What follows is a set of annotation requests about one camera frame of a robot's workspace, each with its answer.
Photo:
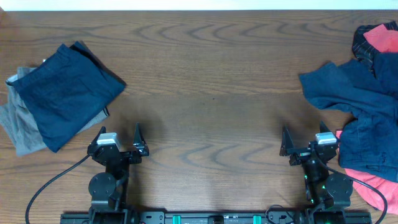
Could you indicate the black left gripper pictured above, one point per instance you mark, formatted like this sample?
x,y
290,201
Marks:
x,y
141,150

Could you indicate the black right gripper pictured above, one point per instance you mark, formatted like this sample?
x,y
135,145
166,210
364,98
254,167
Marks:
x,y
288,148

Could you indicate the blue denim shorts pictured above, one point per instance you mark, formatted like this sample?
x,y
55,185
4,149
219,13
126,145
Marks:
x,y
343,88

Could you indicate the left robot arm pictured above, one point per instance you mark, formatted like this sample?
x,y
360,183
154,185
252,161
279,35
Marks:
x,y
108,189

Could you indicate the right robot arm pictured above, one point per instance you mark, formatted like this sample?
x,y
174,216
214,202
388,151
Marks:
x,y
328,191

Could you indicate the folded navy blue garment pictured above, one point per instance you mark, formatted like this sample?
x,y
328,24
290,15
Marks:
x,y
66,92

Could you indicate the folded grey garment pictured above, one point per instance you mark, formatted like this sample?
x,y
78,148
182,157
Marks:
x,y
17,120

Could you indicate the black patterned garment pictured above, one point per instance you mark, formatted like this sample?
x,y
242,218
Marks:
x,y
370,40

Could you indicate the red printed t-shirt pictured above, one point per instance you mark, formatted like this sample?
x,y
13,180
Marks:
x,y
371,155

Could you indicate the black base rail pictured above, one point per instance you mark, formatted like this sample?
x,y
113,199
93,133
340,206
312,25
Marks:
x,y
272,216

